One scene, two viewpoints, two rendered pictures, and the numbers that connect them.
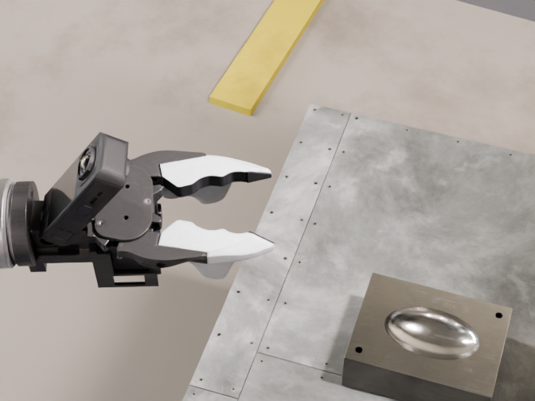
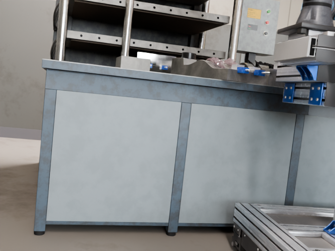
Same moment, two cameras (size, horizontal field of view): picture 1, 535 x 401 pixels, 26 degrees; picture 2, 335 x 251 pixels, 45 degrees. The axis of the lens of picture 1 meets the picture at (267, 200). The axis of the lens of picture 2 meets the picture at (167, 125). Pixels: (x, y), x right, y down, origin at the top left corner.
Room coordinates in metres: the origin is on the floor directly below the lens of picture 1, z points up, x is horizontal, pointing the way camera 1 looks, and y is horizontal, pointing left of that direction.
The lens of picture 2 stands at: (1.88, 1.67, 0.72)
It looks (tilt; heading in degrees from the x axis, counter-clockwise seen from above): 5 degrees down; 236
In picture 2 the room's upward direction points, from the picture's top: 6 degrees clockwise
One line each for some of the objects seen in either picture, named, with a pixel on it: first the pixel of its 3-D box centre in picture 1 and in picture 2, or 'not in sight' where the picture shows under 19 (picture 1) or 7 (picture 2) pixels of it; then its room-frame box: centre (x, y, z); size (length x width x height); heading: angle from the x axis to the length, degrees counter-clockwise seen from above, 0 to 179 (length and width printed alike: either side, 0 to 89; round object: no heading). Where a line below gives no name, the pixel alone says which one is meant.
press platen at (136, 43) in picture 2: not in sight; (140, 49); (0.39, -1.06, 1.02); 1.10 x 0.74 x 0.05; 162
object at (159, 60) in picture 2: not in sight; (148, 67); (0.38, -0.92, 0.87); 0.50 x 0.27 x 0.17; 72
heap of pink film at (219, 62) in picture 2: not in sight; (218, 62); (0.47, -0.02, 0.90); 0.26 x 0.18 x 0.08; 89
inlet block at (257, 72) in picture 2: not in sight; (260, 72); (0.42, 0.25, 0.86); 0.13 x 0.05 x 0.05; 89
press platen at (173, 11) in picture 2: not in sight; (143, 16); (0.39, -1.06, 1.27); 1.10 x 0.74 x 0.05; 162
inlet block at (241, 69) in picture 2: not in sight; (244, 70); (0.53, 0.25, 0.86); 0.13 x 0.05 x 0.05; 89
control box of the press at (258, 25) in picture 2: not in sight; (245, 97); (-0.31, -0.59, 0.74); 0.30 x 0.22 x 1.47; 162
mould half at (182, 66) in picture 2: not in sight; (216, 70); (0.48, -0.02, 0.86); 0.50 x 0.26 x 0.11; 89
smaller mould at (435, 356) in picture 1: (427, 346); (132, 64); (0.88, -0.22, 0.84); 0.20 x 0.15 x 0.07; 72
